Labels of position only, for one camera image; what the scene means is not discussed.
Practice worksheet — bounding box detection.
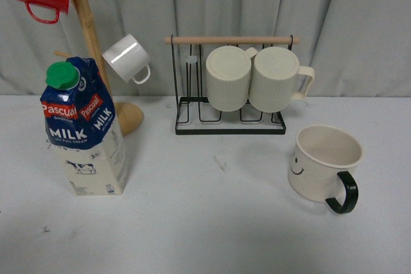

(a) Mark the cream ribbed mug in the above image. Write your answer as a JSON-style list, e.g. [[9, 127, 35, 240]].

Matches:
[[206, 46, 258, 112], [249, 47, 315, 113]]

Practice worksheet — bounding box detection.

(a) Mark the cream smiley mug black handle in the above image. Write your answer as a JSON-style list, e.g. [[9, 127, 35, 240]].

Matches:
[[288, 124, 363, 214]]

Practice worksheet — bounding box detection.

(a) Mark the black wire cup rack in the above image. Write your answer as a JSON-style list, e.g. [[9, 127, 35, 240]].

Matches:
[[164, 35, 301, 135]]

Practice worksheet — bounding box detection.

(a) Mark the cream ribbed mug right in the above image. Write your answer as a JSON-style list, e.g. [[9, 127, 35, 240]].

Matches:
[[249, 47, 315, 113]]

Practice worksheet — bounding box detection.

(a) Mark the cream ribbed mug left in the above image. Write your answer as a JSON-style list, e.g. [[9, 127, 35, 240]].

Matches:
[[206, 46, 258, 112]]

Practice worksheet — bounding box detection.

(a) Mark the white mug on tree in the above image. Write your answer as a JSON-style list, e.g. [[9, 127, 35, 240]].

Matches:
[[103, 34, 151, 85]]

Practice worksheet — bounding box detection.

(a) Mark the wooden mug tree stand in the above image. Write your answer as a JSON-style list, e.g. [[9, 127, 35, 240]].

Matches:
[[53, 0, 145, 136]]

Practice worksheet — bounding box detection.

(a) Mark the blue white milk carton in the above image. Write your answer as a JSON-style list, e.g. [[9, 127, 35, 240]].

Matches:
[[40, 56, 128, 196]]

